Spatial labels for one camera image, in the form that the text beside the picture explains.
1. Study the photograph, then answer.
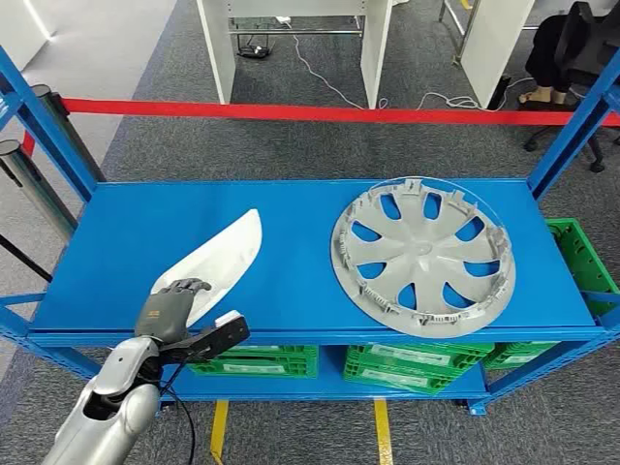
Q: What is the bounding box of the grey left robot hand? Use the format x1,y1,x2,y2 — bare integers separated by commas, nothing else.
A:
134,277,213,346

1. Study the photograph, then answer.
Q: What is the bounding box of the white curved plastic car part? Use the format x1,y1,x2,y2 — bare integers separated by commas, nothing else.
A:
151,208,263,328

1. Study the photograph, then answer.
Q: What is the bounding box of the blue metal shelf rack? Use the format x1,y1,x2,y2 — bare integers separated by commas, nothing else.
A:
0,45,620,419

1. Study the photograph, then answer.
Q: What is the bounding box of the yellow floor tape strip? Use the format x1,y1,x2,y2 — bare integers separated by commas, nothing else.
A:
210,400,229,465
373,398,394,465

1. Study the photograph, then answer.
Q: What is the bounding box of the white desk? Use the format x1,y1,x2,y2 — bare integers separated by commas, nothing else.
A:
196,0,394,110
438,0,536,109

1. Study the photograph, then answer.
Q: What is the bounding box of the long red barrier belt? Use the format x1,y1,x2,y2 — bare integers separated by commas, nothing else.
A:
61,97,620,128

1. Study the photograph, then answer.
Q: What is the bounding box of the silver plastic wheel hubcap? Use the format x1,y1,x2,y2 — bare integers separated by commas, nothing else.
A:
330,176,517,339

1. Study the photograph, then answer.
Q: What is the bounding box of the person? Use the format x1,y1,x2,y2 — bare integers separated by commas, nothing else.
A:
517,14,582,106

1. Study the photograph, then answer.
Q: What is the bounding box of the black office chair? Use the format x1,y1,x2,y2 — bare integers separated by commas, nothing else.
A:
517,0,620,174

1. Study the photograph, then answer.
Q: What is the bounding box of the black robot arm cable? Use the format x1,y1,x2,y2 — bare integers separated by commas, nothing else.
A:
159,362,196,465

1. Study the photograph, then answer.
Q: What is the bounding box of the black cable bundle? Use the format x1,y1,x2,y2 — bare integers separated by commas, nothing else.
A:
236,35,275,60

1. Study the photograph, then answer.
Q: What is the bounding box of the white floor cable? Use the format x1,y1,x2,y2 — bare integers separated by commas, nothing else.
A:
416,77,534,111
275,15,388,111

